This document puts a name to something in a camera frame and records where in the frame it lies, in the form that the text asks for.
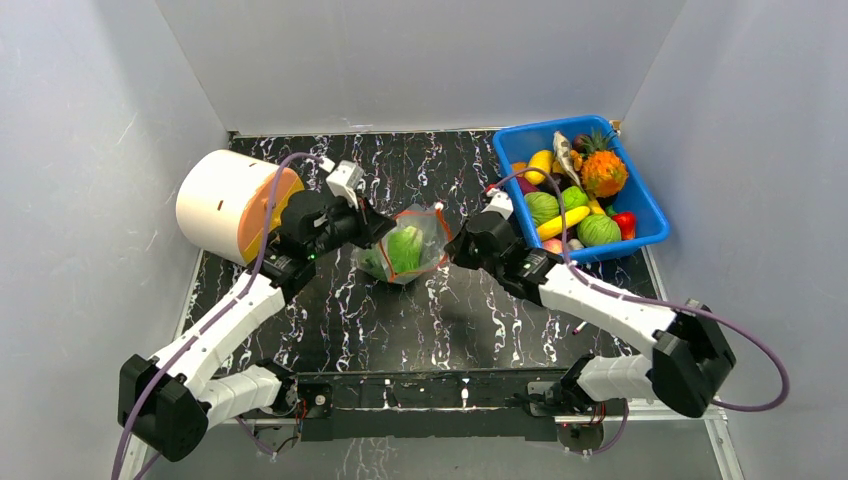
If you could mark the pink toy peach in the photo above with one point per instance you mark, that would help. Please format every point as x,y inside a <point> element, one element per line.
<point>555,246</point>

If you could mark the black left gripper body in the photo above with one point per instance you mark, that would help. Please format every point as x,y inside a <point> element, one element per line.
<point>340,231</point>

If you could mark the pink white marker pen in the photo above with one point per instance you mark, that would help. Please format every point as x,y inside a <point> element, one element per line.
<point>579,328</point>

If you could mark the clear orange zip top bag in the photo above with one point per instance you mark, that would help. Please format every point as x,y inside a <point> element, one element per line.
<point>436,234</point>

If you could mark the grey toy fish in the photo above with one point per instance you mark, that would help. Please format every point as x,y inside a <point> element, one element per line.
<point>568,160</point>

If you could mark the yellow toy mango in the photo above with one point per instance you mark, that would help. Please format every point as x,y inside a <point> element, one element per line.
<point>539,166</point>

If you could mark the light green toy fruit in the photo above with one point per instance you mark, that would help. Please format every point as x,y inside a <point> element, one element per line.
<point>574,197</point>

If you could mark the green toy cabbage small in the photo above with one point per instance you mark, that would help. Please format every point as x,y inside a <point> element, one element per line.
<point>543,207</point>

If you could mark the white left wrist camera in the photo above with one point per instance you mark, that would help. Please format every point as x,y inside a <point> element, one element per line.
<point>343,179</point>

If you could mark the orange toy pineapple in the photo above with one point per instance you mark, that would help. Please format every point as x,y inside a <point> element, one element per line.
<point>601,170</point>

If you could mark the dark purple toy eggplant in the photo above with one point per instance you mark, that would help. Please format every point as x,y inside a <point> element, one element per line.
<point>525,186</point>

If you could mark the yellow toy banana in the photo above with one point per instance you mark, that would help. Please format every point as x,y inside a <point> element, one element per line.
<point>559,224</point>

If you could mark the blue plastic bin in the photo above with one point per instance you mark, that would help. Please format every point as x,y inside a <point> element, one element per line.
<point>518,143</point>

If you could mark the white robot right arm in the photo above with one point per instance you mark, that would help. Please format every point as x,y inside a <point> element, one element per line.
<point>682,357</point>

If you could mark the green toy lettuce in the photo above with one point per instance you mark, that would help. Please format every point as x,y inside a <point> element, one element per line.
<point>399,252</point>

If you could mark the red toy pepper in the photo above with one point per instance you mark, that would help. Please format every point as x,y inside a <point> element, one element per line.
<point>627,223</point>

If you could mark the green toy cabbage large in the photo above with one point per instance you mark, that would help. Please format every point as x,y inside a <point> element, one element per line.
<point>597,230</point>

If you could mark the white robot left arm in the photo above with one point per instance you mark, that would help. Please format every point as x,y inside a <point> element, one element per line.
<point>171,399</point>

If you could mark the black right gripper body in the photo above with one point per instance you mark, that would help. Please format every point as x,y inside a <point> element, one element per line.
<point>468,244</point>

